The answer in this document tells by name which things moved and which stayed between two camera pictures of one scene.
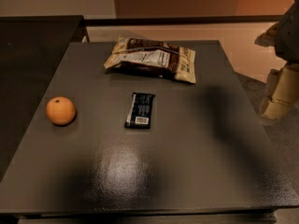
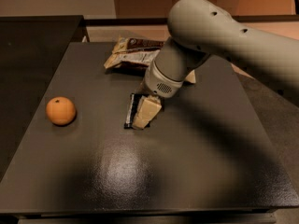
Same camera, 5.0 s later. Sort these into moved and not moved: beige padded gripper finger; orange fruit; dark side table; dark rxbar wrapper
Moved: beige padded gripper finger
Not moved: dark side table; dark rxbar wrapper; orange fruit
